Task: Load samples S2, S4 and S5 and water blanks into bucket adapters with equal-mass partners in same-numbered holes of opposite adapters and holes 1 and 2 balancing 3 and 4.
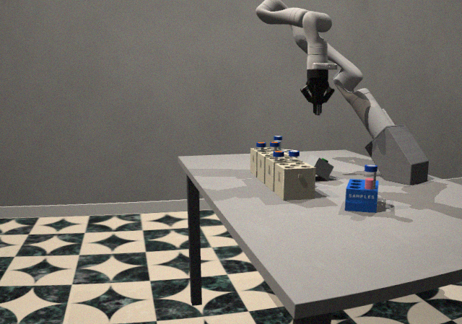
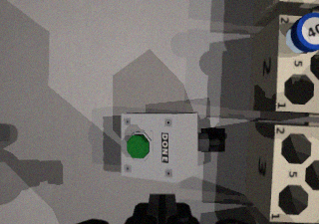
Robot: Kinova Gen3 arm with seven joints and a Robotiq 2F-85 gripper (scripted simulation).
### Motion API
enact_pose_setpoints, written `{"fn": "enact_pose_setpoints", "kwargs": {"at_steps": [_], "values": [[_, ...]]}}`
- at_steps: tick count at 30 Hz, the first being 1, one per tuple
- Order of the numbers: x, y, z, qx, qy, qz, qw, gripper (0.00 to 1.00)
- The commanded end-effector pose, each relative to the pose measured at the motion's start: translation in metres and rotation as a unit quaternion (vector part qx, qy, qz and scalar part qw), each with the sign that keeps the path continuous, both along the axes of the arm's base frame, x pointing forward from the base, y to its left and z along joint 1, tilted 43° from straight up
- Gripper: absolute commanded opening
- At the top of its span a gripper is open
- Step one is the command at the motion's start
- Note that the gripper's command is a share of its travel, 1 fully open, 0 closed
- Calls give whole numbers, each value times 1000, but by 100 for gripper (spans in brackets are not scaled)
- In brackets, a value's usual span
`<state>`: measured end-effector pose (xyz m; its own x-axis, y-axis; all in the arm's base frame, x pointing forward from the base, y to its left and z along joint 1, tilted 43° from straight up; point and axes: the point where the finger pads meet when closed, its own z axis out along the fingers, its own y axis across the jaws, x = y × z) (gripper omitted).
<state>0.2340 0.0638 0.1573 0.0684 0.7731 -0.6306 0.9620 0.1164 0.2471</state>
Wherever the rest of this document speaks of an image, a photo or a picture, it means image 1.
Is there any blue sample tube rack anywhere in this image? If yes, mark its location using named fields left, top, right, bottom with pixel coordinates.
left=345, top=179, right=378, bottom=213

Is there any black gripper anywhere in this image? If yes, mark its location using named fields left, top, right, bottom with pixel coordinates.
left=300, top=69, right=335, bottom=115

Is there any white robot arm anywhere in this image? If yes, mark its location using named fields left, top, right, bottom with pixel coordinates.
left=256, top=0, right=395, bottom=139

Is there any conical centrifuge tube with yellow liquid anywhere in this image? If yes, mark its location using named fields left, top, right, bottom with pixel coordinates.
left=273, top=151, right=284, bottom=162
left=270, top=142, right=279, bottom=151

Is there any conical tube with orange liquid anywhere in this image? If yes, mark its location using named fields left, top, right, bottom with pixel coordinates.
left=256, top=142, right=266, bottom=152

